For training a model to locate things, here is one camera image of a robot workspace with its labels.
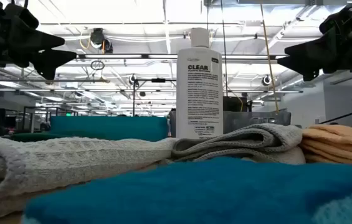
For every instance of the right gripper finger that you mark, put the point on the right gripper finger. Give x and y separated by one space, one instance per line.
316 46
306 67

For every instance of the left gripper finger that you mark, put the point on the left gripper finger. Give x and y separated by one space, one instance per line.
51 60
32 37

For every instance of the dark green towel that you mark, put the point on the dark green towel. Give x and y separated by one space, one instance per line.
54 137

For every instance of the orange towel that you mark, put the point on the orange towel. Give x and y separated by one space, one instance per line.
340 143

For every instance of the grey waffle towel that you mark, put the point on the grey waffle towel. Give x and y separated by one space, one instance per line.
69 158
256 137

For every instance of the white plastic cleaner bottle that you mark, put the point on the white plastic cleaner bottle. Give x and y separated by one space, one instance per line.
199 93

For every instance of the blue fuzzy towel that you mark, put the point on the blue fuzzy towel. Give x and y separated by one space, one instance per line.
194 193

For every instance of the small round ceiling reel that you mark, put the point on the small round ceiling reel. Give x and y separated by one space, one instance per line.
133 80
266 80

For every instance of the black background monitor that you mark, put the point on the black background monitor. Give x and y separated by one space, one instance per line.
232 104

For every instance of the teal plastic bin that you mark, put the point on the teal plastic bin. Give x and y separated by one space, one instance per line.
110 127

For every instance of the black metal frame stand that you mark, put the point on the black metal frame stand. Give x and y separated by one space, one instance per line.
158 80

